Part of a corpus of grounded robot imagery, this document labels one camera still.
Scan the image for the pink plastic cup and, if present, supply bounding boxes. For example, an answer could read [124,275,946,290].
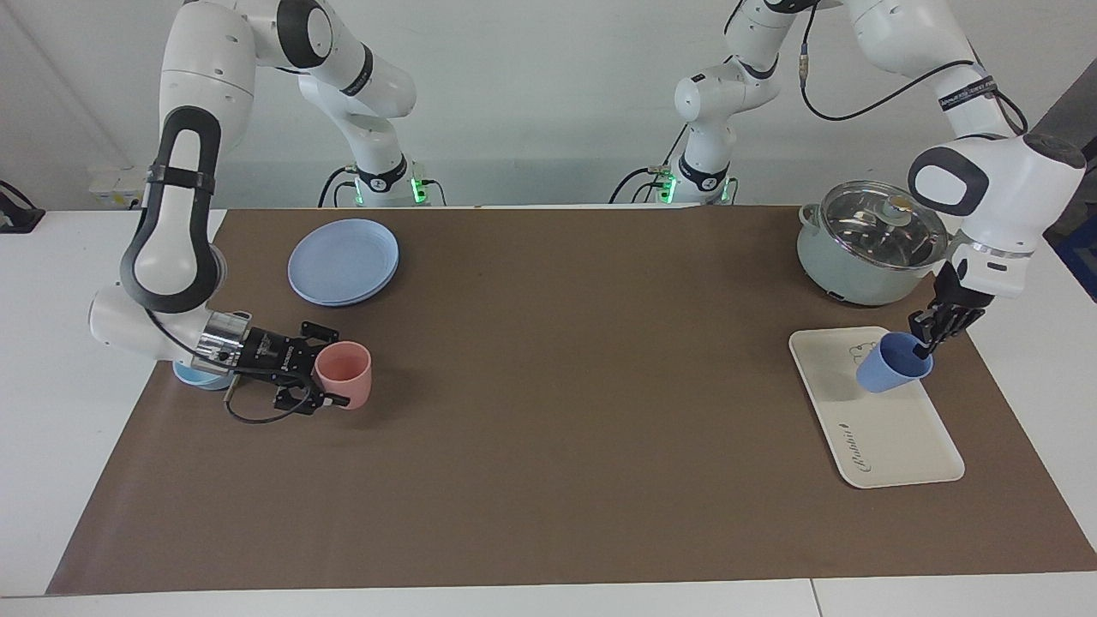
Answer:
[314,341,374,410]

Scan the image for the blue plastic cup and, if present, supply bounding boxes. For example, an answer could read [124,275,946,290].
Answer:
[855,332,934,394]

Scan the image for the cream rabbit print tray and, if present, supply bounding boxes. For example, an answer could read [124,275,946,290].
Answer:
[788,326,966,489]

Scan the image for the periwinkle blue plate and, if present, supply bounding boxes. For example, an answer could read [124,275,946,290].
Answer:
[287,219,400,308]

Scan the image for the light blue bowl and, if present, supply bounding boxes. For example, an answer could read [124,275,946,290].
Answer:
[173,360,234,392]

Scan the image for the pale green electric pot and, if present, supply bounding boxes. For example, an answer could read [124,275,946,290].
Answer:
[796,180,965,307]

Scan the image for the glass pot lid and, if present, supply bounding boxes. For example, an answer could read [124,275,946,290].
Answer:
[820,180,950,272]

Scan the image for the blue box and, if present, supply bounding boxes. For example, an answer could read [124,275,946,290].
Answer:
[1063,227,1097,301]

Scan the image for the brown table mat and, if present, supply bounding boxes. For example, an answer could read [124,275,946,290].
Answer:
[47,206,1097,595]

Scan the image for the black desk clamp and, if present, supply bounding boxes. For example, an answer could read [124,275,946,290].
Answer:
[0,180,45,234]

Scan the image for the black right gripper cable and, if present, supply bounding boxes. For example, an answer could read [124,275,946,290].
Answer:
[225,375,315,426]

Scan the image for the black base cable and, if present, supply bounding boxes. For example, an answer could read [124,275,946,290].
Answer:
[610,129,688,205]
[318,165,357,207]

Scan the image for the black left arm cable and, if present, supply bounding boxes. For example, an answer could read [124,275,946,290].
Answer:
[799,15,1030,135]

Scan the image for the white wall power strip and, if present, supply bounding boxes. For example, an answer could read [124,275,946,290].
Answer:
[88,165,159,209]

